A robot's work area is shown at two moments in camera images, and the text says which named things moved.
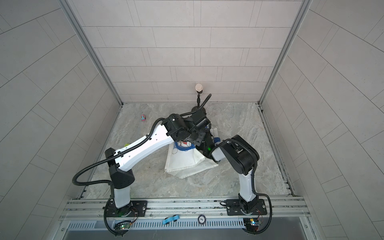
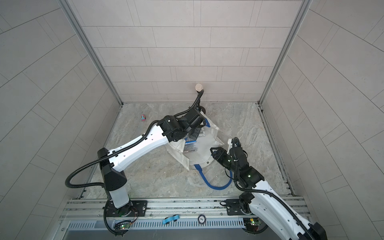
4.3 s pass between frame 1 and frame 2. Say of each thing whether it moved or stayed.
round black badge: stayed
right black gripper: moved
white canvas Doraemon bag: moved
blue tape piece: stayed
